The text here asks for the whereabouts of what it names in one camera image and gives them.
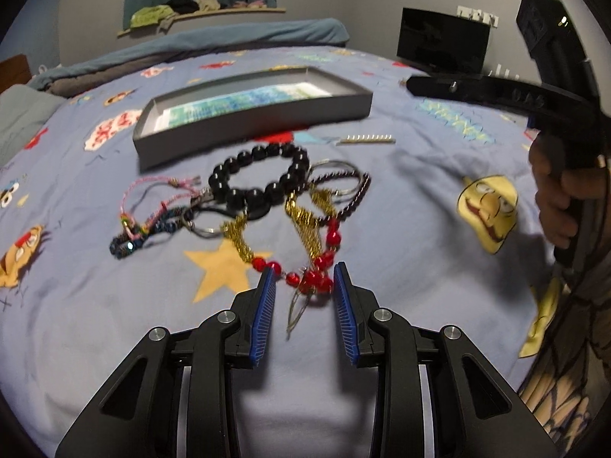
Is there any dark blue beaded bracelet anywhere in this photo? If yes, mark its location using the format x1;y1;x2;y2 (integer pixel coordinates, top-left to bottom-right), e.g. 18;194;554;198
108;205;193;261

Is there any dark purple bead bracelet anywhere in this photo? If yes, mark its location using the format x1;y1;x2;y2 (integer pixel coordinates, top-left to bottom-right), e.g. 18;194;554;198
304;161;372;228

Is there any thin silver bangle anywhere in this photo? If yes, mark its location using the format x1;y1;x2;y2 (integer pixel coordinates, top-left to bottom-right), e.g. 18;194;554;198
305;158;365;198

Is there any large black bead bracelet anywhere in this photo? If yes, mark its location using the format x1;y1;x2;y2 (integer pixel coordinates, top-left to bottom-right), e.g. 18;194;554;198
207;142;312;211

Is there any pink braided string bracelet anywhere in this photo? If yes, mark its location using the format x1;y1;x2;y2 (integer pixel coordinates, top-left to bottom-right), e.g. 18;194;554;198
119;174;203;242

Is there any person's right hand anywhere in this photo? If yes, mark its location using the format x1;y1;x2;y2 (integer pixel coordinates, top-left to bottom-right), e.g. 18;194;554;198
528;134;610;249

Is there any black television screen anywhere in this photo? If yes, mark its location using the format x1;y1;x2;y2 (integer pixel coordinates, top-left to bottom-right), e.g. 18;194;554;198
397;7;491;74

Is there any printed paper sheet in box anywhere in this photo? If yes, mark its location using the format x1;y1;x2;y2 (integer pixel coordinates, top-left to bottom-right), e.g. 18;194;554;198
152;82;331;132

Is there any teal folded blanket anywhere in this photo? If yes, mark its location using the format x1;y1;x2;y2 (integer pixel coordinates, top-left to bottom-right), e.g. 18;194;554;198
28;18;350;91

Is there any grey shallow cardboard box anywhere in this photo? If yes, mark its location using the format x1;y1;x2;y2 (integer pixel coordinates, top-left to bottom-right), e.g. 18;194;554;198
133;66;373;171

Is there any beige cloth on sill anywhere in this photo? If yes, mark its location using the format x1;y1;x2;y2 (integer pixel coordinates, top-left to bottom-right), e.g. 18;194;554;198
194;0;221;13

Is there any black clothing on sill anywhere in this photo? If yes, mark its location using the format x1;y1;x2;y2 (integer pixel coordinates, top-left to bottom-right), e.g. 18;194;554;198
166;0;200;15

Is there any grey-blue pillow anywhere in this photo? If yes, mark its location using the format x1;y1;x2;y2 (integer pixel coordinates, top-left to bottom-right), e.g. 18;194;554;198
0;85;65;166

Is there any grey blanket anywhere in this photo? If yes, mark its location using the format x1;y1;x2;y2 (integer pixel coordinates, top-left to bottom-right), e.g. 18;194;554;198
45;54;168;98

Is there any wooden window sill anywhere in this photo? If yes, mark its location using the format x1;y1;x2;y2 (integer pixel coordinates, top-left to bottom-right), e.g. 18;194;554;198
117;6;287;38

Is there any green cloth on sill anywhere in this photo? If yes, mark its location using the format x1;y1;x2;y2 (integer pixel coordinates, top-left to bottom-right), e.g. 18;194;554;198
129;4;174;29

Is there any wooden headboard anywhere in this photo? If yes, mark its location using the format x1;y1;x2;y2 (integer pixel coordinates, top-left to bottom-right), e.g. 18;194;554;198
0;54;32;92

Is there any white wall socket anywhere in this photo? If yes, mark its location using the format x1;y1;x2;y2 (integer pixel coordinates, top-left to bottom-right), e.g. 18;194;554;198
457;5;499;28

